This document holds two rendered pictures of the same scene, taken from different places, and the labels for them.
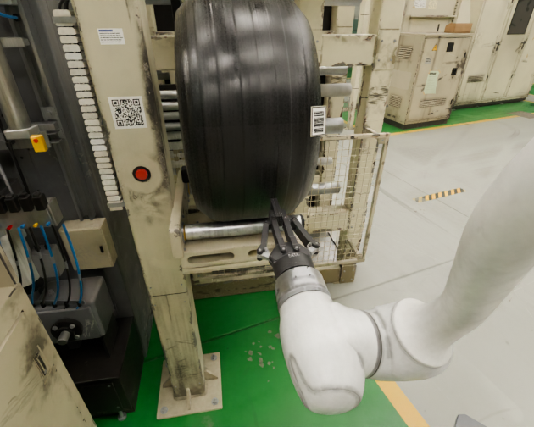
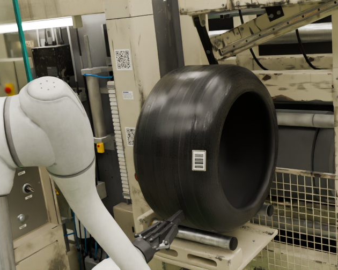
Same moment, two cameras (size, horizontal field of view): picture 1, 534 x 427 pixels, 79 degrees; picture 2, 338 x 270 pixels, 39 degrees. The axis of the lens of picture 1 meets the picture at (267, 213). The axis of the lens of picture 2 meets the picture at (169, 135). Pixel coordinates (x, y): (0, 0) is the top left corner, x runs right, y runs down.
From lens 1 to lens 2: 1.12 m
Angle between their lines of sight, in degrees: 47
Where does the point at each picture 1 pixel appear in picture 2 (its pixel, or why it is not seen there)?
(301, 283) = not seen: hidden behind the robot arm
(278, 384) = not seen: outside the picture
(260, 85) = (164, 134)
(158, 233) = not seen: hidden behind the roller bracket
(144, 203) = (140, 197)
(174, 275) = (156, 262)
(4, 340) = (41, 249)
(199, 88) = (137, 132)
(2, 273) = (54, 215)
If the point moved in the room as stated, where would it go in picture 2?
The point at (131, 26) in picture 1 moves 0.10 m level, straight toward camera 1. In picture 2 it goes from (136, 90) to (122, 96)
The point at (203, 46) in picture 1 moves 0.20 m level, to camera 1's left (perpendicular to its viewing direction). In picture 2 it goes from (146, 108) to (109, 104)
